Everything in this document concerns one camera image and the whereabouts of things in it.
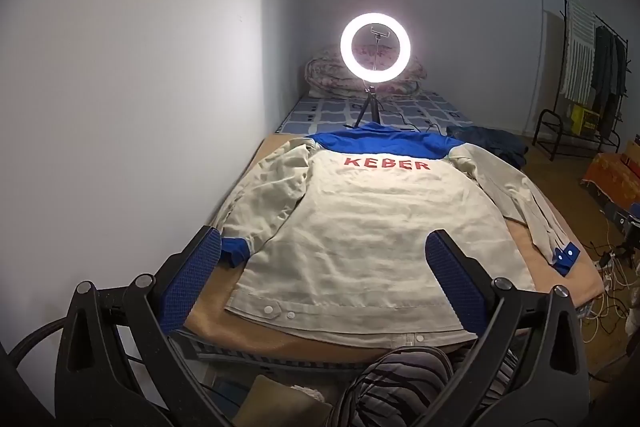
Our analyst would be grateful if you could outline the folded floral quilt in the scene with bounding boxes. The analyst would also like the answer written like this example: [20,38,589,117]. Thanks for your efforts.
[305,44,430,98]

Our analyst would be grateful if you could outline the white striped towel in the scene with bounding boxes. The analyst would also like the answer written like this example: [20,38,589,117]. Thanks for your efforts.
[559,0,597,100]

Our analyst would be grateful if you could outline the person's striped pants leg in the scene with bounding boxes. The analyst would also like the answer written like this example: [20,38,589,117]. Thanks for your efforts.
[330,347,518,427]

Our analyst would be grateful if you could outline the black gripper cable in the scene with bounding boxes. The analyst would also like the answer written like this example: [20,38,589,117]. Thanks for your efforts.
[7,314,71,375]

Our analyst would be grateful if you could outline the dark hanging clothes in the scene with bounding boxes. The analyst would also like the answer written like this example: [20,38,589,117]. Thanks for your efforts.
[590,26,629,138]

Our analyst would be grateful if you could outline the olive cushion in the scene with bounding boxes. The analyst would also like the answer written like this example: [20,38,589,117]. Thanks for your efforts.
[240,374,333,427]

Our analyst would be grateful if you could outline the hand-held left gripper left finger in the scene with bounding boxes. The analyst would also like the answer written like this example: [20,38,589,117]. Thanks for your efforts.
[54,226,236,427]

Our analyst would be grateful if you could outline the yellow box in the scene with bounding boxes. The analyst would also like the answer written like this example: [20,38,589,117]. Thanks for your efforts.
[570,104,601,135]

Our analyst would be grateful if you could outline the black ring light cable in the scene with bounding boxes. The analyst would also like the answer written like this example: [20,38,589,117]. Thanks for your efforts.
[385,116,447,136]

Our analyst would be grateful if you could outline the striped mattress edge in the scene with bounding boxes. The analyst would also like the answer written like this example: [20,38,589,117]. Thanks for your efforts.
[172,329,481,370]

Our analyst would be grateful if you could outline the blue patterned bed sheet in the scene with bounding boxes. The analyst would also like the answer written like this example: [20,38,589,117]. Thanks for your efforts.
[272,89,473,138]

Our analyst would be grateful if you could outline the white ring light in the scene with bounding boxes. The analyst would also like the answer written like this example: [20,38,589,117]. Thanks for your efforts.
[340,11,413,84]

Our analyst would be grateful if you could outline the black clothes rack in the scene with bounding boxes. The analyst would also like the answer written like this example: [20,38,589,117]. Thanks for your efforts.
[531,0,630,162]

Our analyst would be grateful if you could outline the orange patterned cloth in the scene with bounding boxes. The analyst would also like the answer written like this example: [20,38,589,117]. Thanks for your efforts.
[580,152,640,210]

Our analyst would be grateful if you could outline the black electronic device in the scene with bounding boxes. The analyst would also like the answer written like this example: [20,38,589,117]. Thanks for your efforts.
[597,202,640,253]

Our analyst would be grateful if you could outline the phone holder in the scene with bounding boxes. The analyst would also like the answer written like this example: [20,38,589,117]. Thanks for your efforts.
[369,26,392,80]

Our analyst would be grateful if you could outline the black tripod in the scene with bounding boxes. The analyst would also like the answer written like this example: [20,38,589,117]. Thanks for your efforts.
[354,83,383,128]

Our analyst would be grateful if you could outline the dark blue cloth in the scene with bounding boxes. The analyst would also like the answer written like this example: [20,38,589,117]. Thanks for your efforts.
[446,124,530,170]

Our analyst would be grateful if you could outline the beige and blue work jacket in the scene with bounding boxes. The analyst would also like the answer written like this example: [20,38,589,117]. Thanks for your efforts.
[212,122,582,349]

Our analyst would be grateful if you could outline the tangle of white cables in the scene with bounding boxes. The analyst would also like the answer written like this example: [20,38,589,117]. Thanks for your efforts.
[582,227,640,348]

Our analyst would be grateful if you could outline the tan blanket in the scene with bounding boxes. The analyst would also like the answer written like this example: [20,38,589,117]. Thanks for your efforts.
[182,133,603,360]

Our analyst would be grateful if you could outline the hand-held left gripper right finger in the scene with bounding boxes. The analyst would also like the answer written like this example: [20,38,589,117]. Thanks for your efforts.
[424,228,591,427]

